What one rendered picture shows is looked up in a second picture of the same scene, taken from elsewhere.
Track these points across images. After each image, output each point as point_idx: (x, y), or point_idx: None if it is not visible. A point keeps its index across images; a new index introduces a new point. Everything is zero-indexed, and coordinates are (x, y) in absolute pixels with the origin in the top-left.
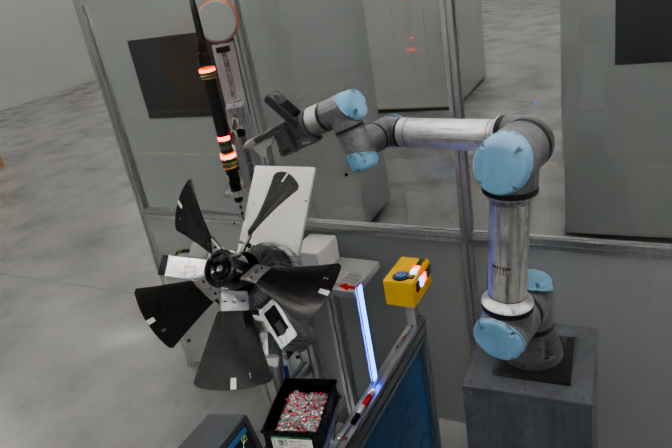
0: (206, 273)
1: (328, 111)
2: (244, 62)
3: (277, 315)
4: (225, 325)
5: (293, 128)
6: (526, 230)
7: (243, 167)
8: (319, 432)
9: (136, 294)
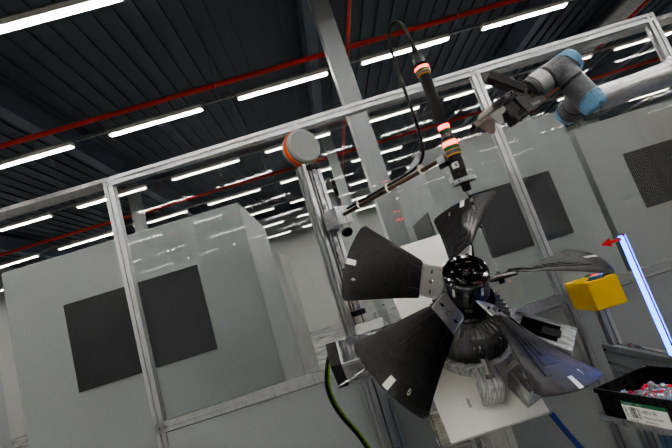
0: (452, 282)
1: (558, 62)
2: None
3: (536, 323)
4: (511, 327)
5: (520, 94)
6: None
7: (340, 282)
8: None
9: (358, 350)
